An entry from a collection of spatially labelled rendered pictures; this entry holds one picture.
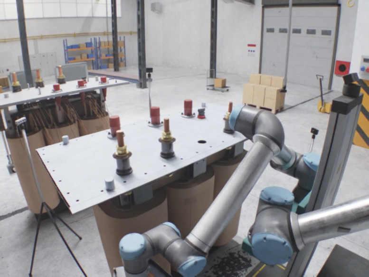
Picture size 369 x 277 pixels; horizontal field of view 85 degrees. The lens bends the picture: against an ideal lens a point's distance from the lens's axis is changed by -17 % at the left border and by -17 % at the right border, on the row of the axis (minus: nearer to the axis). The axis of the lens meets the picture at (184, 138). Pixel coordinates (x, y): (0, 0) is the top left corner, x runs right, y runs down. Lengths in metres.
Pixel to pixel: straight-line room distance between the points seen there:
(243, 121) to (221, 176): 0.97
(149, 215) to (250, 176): 0.74
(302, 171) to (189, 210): 0.77
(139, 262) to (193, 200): 0.86
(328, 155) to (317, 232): 0.29
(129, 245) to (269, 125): 0.63
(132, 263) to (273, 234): 0.49
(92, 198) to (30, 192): 1.96
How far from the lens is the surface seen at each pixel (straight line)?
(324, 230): 0.89
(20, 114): 2.77
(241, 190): 0.80
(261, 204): 1.04
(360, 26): 5.96
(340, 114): 0.92
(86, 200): 1.01
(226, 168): 1.82
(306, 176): 1.42
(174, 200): 1.59
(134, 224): 1.37
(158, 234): 0.86
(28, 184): 2.88
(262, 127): 0.88
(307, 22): 15.00
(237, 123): 0.96
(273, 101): 7.53
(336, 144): 0.95
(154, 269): 1.33
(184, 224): 1.72
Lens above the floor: 1.93
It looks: 22 degrees down
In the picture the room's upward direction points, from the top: straight up
